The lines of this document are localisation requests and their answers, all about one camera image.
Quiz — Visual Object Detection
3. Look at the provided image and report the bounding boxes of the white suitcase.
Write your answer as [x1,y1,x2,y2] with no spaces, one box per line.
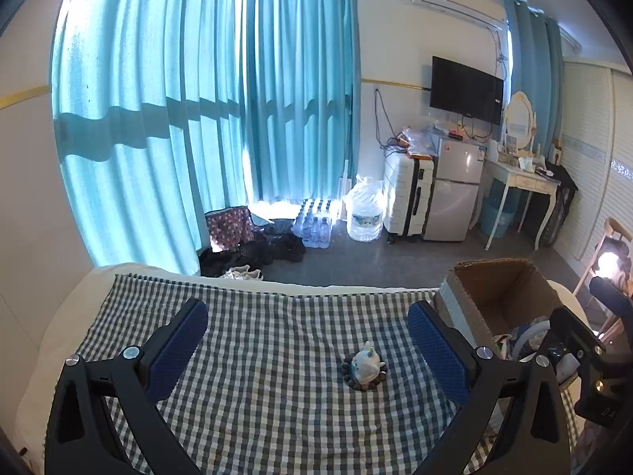
[383,151,438,243]

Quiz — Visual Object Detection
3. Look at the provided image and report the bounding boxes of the white sneakers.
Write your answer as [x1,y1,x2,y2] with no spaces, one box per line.
[220,266,264,281]

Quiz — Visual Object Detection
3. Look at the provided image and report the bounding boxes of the white plush toy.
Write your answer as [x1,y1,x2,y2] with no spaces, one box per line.
[349,340,385,384]
[509,321,552,362]

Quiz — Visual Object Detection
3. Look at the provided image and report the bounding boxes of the brown cardboard box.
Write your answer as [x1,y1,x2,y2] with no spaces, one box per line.
[432,257,589,397]

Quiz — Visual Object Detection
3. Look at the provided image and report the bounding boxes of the teal window curtain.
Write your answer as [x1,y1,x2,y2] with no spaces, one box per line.
[52,0,248,275]
[244,0,362,209]
[502,0,565,159]

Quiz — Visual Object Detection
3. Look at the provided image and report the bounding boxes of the black wall television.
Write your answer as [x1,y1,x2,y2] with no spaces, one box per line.
[429,56,505,126]

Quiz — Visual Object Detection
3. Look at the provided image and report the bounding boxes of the polka dot bag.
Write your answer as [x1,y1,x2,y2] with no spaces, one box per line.
[205,206,265,253]

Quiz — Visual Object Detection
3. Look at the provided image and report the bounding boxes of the clear plastic bags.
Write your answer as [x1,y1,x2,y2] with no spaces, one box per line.
[398,126,441,156]

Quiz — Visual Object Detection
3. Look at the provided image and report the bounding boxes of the checkered bed sheet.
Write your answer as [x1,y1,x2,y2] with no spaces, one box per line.
[15,262,594,475]

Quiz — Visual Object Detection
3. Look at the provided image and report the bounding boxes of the silver mini fridge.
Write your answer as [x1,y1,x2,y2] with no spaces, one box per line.
[423,137,488,243]

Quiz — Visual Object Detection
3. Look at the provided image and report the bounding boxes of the large water jug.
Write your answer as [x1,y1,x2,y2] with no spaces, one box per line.
[343,175,385,243]

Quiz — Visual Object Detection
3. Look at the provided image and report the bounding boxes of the black hanging garment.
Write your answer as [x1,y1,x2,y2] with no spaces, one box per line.
[536,161,578,248]

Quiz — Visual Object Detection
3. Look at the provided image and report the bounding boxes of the pack of water bottles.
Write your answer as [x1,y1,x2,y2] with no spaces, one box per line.
[292,198,344,249]

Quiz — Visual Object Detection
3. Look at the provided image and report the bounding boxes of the white dressing table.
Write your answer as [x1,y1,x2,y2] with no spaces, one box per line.
[482,156,562,251]

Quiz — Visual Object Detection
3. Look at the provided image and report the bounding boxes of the blue waste basket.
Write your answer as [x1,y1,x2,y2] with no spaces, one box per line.
[479,197,515,238]

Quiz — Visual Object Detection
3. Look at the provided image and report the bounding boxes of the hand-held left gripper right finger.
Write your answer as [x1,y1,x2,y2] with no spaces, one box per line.
[406,299,577,475]

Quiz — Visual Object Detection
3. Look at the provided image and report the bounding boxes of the oval vanity mirror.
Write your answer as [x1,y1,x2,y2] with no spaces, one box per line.
[503,90,537,154]

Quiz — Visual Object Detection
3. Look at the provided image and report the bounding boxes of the wooden chair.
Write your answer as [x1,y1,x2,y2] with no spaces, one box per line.
[574,218,633,308]

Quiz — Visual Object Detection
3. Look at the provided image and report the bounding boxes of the black wall cables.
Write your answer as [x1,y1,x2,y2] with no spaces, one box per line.
[373,88,396,149]

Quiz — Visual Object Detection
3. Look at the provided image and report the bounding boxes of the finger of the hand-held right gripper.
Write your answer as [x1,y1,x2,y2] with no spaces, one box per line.
[588,276,633,322]
[550,307,608,393]

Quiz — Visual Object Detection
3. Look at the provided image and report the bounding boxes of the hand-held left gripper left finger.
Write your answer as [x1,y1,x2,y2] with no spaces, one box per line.
[44,298,209,475]

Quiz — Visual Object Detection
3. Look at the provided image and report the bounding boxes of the grey white checkered cloth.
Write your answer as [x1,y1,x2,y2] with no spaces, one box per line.
[74,273,584,475]

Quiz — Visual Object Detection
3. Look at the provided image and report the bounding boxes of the white louvred wardrobe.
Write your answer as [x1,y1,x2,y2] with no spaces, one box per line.
[556,59,633,278]

